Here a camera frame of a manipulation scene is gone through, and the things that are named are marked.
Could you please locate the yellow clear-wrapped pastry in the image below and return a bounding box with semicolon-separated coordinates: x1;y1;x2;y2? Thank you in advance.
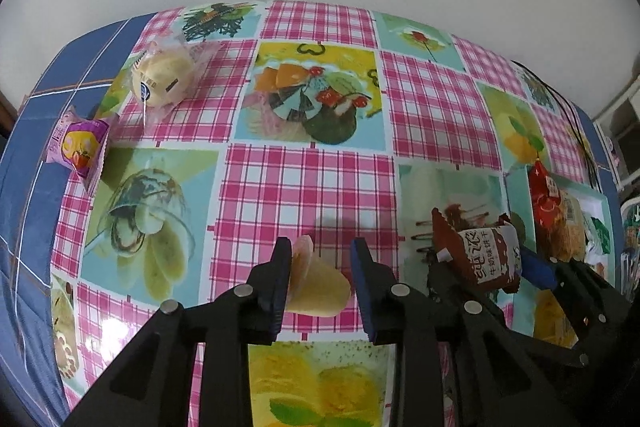
285;235;352;317

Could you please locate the yellow snack packet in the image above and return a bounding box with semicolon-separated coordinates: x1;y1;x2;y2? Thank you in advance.
534;289;577;348

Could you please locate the silver green snack packet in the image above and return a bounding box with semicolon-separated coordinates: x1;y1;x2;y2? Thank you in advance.
584;213;612;255

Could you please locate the dark red biscuit packet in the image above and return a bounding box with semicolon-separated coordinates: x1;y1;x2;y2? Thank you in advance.
432;208;522;294

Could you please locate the red chip snack bag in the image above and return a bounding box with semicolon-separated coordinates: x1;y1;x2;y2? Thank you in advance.
527;158;565;257

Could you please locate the black cable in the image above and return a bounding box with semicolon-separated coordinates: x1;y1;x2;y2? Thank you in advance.
512;59;609;193

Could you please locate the purple small candy packet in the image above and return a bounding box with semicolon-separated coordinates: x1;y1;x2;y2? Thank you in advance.
46;106;118;196

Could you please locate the patchwork plaid tablecloth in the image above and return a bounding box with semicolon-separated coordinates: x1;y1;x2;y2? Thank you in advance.
1;0;624;426

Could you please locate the white shelf unit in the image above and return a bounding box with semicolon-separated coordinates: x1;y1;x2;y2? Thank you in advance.
593;56;639;202

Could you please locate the teal-rimmed white tray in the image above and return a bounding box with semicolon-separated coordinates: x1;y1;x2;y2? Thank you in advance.
499;167;616;348

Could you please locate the small clear-wrapped cookie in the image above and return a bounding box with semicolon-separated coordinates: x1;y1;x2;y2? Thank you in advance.
551;191;586;261

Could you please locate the round bun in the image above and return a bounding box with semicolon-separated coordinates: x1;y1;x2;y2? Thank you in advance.
130;37;207;128

